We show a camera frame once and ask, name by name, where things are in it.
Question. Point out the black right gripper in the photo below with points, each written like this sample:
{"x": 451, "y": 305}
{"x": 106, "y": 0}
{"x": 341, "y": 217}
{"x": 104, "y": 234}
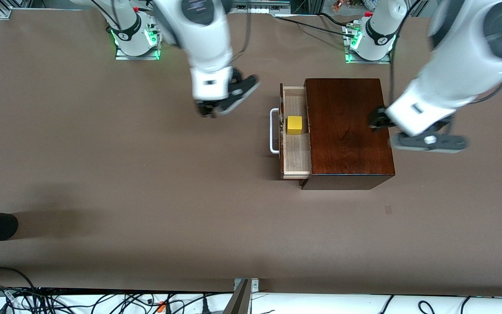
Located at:
{"x": 206, "y": 109}

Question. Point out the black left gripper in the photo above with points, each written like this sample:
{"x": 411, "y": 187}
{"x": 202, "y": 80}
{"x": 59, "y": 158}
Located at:
{"x": 377, "y": 118}

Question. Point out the yellow block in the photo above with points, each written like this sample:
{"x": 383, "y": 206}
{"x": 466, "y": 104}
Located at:
{"x": 295, "y": 125}

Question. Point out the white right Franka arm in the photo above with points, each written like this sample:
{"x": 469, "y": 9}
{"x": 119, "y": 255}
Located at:
{"x": 207, "y": 39}

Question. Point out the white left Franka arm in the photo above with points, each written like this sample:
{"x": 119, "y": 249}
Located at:
{"x": 464, "y": 56}

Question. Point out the dark wooden drawer cabinet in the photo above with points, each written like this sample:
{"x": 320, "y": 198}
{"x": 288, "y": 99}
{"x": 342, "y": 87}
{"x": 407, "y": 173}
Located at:
{"x": 351, "y": 139}

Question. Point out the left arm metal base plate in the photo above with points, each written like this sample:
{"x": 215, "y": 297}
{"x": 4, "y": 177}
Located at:
{"x": 355, "y": 61}

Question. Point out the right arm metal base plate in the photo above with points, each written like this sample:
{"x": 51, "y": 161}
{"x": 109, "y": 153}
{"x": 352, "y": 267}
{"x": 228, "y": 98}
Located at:
{"x": 122, "y": 56}

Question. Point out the aluminium rail with sockets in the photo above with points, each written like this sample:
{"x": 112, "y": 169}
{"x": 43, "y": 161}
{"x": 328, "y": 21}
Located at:
{"x": 259, "y": 8}

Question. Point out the aluminium bracket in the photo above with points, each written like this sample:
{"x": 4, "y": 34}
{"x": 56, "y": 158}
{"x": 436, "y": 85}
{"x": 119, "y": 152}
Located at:
{"x": 254, "y": 285}

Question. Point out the grey camera mount pole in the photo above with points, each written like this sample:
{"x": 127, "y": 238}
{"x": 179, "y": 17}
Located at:
{"x": 239, "y": 301}

